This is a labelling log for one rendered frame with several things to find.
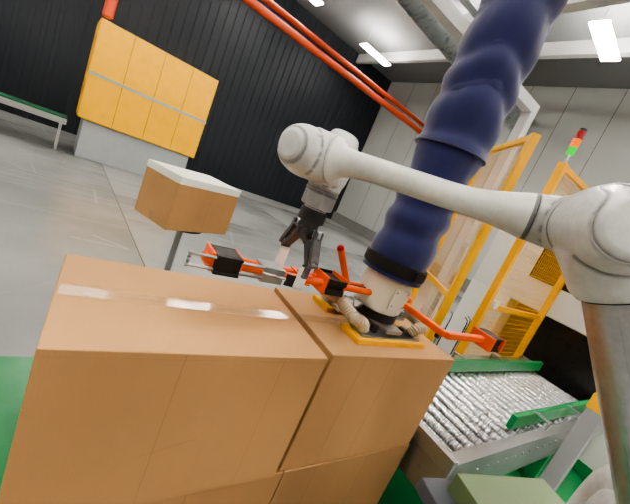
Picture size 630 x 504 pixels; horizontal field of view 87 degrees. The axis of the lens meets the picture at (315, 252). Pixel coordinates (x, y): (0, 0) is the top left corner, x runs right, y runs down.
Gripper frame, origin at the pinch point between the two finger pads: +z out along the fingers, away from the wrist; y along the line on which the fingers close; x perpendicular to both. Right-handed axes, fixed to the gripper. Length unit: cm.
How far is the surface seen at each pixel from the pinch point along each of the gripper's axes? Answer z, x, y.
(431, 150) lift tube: -49, -31, -1
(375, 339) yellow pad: 11.1, -32.1, -12.5
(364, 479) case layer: 67, -54, -19
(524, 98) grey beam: -206, -330, 183
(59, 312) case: 13, 50, -9
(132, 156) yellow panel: 77, -8, 726
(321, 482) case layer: 62, -31, -19
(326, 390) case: 24.5, -14.2, -19.1
